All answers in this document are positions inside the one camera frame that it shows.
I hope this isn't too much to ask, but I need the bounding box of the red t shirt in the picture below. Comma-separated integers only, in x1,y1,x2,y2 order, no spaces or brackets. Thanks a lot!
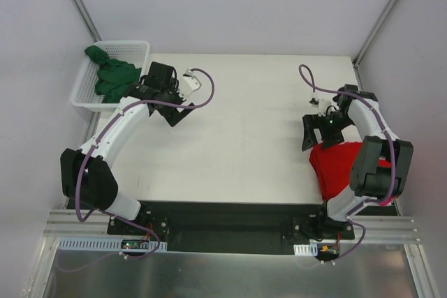
308,140,394,202

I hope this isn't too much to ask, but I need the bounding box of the pink t shirt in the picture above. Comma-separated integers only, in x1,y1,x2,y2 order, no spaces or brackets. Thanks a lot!
379,197,395,207

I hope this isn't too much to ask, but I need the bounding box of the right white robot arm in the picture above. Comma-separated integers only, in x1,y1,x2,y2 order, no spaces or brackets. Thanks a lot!
302,84,413,239

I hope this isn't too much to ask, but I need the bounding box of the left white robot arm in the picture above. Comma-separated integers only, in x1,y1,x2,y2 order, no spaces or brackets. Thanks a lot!
60,62,201,234

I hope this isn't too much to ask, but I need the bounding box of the green t shirt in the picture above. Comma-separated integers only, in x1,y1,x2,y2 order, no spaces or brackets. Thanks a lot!
85,45,141,103

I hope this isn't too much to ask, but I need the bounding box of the white plastic basket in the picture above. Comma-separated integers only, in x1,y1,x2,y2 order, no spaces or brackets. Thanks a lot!
71,40,150,112

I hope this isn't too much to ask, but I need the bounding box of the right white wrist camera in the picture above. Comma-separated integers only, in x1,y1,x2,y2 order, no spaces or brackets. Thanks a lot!
309,94,335,117

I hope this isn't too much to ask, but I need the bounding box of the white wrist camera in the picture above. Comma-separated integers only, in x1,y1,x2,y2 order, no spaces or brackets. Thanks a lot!
309,94,335,117
178,69,202,99

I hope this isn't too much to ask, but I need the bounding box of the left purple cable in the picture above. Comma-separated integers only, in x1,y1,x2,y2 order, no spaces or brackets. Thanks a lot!
55,67,216,273

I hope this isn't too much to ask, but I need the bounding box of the purple cable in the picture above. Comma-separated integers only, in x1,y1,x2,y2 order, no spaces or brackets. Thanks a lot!
298,64,399,271
55,67,216,273

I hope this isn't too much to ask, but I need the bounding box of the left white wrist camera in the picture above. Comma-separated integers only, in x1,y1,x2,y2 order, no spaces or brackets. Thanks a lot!
178,69,202,99

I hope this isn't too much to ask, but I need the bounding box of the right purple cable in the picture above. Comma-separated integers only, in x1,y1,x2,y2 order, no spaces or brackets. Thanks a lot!
298,64,399,271

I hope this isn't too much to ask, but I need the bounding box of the right white cable duct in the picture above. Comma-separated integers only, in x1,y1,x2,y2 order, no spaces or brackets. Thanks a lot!
293,244,318,257

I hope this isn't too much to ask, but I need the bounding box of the white cable duct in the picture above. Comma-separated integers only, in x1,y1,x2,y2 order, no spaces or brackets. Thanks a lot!
293,244,318,257
59,237,168,253

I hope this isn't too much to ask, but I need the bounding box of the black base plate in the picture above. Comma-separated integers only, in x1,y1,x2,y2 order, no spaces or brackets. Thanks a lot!
107,201,355,255

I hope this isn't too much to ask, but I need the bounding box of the left white cable duct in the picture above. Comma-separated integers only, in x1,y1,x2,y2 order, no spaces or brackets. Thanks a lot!
59,237,168,253

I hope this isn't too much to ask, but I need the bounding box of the left aluminium corner post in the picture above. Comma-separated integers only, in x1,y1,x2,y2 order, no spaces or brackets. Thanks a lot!
52,0,103,43

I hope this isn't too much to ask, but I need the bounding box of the aluminium corner post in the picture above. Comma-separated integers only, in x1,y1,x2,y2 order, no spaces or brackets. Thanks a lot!
52,0,103,43
353,0,400,69

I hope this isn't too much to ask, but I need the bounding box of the aluminium frame rail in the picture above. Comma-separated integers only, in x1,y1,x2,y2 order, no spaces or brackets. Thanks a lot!
43,209,423,244

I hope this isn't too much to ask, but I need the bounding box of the right aluminium corner post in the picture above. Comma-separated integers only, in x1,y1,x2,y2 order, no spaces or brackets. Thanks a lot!
353,0,400,69

